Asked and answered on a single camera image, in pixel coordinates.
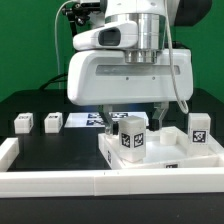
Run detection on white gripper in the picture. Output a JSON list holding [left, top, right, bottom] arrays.
[[67, 49, 193, 135]]

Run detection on white square table top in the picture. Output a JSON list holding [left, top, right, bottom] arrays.
[[98, 127, 224, 170]]

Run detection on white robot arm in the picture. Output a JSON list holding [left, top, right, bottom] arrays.
[[67, 0, 212, 134]]

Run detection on white marker sheet with tags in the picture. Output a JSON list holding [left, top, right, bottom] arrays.
[[65, 112, 149, 128]]

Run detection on white U-shaped obstacle fence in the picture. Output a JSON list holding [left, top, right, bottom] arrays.
[[0, 143, 224, 198]]

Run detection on black cable bundle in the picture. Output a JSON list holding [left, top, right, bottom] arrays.
[[38, 72, 69, 91]]

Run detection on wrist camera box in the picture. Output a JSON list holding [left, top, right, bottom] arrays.
[[73, 21, 138, 51]]

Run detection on white cable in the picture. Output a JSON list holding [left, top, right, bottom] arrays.
[[54, 0, 79, 89]]

